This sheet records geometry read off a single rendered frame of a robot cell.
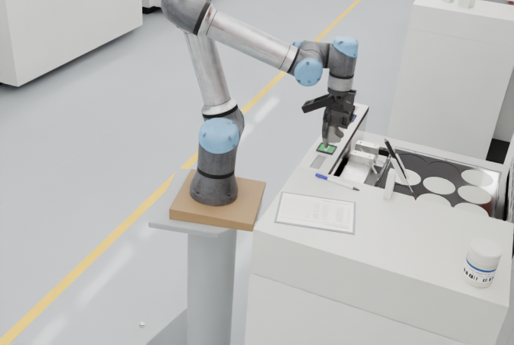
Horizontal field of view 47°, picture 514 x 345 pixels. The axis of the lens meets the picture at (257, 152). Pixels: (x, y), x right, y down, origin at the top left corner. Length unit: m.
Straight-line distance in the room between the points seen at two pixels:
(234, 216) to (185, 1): 0.63
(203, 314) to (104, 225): 1.21
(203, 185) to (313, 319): 0.51
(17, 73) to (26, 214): 1.49
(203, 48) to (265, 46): 0.23
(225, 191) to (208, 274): 0.31
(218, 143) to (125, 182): 1.81
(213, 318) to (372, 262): 0.78
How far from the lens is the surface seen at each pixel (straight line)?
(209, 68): 1.81
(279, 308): 1.68
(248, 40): 1.63
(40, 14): 4.63
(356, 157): 2.04
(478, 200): 1.96
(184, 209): 1.79
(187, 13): 1.63
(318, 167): 1.84
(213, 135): 1.73
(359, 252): 1.52
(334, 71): 1.79
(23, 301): 2.83
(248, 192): 1.90
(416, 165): 2.06
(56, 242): 3.11
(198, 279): 2.01
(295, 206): 1.64
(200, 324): 2.14
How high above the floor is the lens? 1.90
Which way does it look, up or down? 30 degrees down
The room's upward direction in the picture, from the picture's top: 4 degrees clockwise
